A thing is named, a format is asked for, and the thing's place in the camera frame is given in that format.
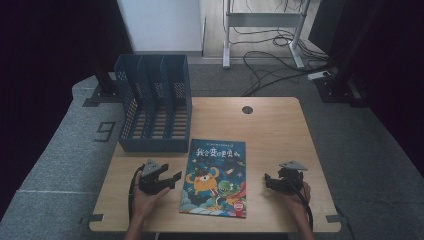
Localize black curtain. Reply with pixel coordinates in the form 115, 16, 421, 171
309, 0, 424, 178
0, 0, 134, 218

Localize white power strip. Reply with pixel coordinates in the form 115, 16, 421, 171
307, 70, 332, 82

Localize blue cartoon picture book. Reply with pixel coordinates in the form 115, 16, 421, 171
179, 138, 247, 219

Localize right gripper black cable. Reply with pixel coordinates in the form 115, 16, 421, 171
289, 179, 315, 232

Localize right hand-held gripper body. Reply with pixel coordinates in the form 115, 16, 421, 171
278, 160, 308, 194

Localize white metal desk frame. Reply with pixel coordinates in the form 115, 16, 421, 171
222, 0, 313, 70

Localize person's left hand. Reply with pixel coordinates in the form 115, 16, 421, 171
131, 182, 171, 222

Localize white panel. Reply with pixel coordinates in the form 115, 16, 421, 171
116, 0, 205, 56

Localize person's right hand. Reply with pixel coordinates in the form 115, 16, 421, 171
282, 181, 313, 220

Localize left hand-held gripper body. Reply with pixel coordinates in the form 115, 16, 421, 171
137, 158, 172, 196

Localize black metal stand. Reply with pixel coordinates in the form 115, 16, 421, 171
314, 0, 388, 105
82, 59, 123, 108

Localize black floor cables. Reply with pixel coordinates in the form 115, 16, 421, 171
229, 0, 335, 98

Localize blue perforated file rack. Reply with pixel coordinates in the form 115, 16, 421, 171
113, 53, 193, 154

